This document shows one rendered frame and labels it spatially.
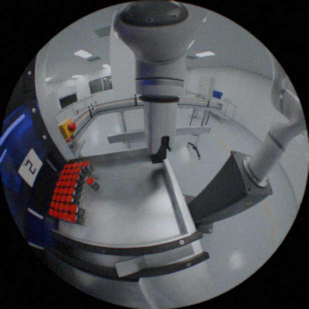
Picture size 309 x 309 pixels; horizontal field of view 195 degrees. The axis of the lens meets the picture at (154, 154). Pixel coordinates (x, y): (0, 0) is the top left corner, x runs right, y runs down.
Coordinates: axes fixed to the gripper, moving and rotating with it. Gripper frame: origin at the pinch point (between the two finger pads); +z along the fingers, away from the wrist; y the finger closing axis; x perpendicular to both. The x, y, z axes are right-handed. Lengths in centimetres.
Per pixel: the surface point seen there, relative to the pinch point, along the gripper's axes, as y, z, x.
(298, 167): 151, 14, 485
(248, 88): -234, -111, 484
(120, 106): -82, 3, -20
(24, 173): 9.9, -10.3, -35.3
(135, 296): 35.9, 4.2, -12.2
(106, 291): 35.3, 4.2, -19.0
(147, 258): 23.3, 4.2, -7.0
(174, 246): 21.5, 2.3, -1.5
